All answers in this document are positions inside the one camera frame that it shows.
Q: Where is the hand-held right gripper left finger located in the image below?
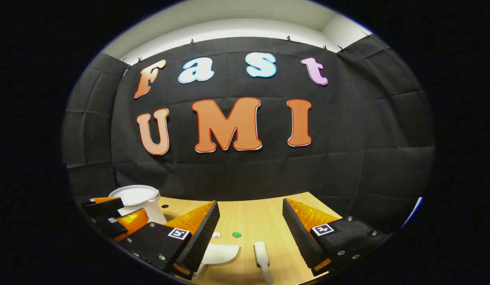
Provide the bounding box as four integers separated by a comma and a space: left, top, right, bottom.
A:
121, 200, 221, 278

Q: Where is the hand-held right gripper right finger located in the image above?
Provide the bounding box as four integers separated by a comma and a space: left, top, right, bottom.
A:
282, 198, 389, 277

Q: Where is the white plastic dustpan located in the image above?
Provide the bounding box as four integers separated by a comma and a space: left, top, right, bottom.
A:
193, 243, 240, 280

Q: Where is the wooden desktop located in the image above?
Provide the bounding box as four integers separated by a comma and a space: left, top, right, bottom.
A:
158, 192, 342, 285

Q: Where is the white ribbed garbage bin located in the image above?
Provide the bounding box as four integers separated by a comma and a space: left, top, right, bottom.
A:
108, 185, 167, 225

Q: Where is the small white broom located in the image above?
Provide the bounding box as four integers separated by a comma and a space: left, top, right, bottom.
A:
254, 241, 275, 285

